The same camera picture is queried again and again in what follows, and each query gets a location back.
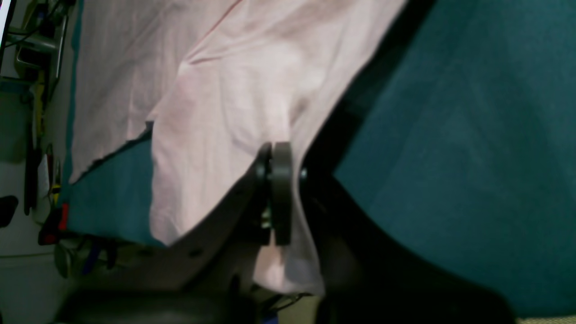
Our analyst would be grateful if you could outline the pink T-shirt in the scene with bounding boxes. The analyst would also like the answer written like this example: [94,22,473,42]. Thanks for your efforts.
[70,0,408,295]

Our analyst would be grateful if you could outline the red black clamp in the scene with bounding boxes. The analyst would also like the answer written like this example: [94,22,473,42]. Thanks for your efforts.
[37,203,69,246]

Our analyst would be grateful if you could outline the teal table cloth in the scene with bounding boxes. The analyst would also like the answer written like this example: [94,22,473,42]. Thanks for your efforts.
[61,0,576,318]

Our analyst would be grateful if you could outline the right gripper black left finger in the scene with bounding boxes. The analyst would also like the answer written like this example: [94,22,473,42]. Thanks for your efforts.
[54,142,293,324]

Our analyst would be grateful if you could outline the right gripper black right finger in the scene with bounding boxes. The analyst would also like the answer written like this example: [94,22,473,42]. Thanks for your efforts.
[290,166,518,324]

